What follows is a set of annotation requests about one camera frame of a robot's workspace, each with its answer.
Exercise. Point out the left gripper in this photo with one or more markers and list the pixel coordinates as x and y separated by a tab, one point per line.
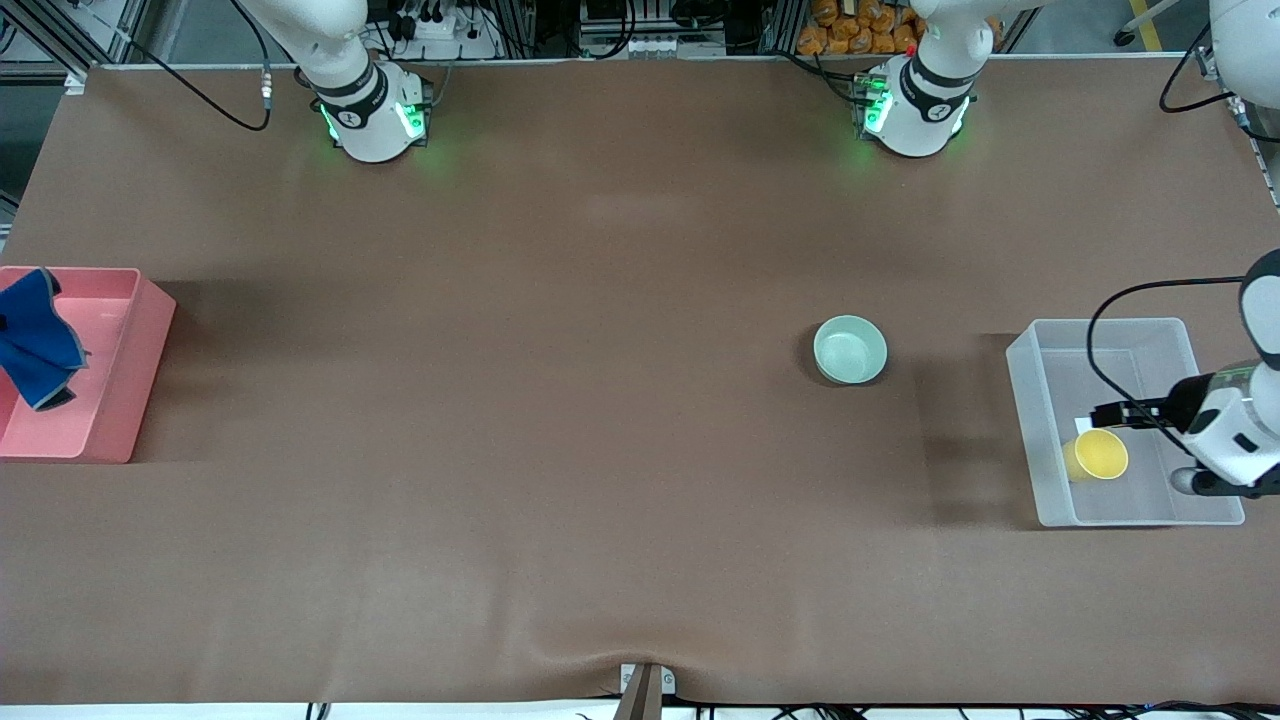
1177	403

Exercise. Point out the yellow cup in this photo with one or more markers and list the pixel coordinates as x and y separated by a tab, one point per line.
1100	455

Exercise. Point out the pale green bowl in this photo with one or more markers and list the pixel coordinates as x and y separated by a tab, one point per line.
850	350

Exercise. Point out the blue cloth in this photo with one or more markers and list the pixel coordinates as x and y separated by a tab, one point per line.
35	340

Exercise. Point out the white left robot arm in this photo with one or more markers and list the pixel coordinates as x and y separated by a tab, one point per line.
920	120

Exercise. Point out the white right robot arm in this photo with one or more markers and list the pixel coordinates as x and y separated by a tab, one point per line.
375	135

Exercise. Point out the clear plastic bin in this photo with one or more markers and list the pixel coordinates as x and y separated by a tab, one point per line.
1150	500

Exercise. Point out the orange packaged goods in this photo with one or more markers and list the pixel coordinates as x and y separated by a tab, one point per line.
850	35

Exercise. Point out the brown table mat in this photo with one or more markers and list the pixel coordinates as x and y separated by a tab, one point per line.
640	250

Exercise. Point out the white power strip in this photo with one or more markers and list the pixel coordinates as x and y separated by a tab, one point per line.
440	28

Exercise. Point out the pink plastic bin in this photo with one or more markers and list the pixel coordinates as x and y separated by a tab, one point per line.
120	380

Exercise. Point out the metal table edge bracket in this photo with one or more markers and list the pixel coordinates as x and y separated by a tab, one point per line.
640	695

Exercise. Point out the aluminium frame rail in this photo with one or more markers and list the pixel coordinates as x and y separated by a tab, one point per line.
50	38

